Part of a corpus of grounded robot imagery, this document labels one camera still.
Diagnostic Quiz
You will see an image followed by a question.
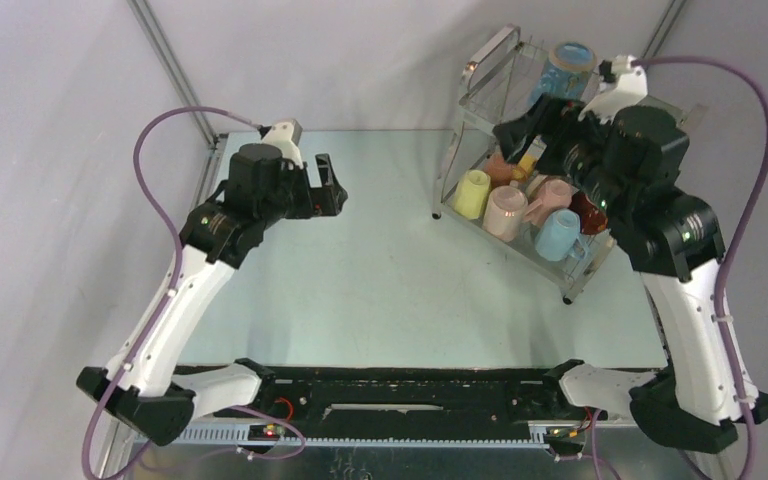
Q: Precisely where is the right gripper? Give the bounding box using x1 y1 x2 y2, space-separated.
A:
494 90 631 221

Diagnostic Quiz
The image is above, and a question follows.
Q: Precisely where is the pale pink cup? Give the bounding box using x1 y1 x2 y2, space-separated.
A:
482 185 528 242

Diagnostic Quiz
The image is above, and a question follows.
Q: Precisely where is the blue patterned mug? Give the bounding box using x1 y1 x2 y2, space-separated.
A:
528 41 597 107

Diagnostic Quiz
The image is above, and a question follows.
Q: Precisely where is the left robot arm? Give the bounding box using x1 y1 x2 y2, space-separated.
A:
77 142 348 446

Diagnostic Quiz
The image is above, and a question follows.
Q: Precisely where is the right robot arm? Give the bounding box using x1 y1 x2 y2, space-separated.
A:
492 95 768 454

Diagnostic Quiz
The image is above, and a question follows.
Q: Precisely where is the metal dish rack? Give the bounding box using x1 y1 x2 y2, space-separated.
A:
432 25 725 304

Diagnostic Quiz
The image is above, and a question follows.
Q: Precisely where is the orange yellow cup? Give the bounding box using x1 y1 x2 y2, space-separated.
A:
515 154 538 181

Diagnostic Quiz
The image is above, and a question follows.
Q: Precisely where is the salmon pink cup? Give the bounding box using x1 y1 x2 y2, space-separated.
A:
483 152 522 189

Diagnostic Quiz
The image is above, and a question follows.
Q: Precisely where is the pink mug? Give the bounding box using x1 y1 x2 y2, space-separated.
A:
523 179 574 228

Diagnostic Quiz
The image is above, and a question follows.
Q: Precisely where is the light blue mug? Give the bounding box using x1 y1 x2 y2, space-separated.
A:
535 209 590 262

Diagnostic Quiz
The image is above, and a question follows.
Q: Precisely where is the dark red mug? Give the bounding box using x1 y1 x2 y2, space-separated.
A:
569 191 608 236

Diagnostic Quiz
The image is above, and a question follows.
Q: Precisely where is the aluminium frame post right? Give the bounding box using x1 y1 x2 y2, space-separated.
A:
640 0 691 59

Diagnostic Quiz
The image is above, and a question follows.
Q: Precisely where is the aluminium frame post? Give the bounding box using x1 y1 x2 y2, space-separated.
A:
125 0 220 148
640 0 691 59

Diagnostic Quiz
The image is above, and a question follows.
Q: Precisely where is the aluminium frame post left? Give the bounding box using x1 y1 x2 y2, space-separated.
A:
125 0 220 148

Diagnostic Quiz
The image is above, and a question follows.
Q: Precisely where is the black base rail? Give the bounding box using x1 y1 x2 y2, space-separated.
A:
185 360 664 444

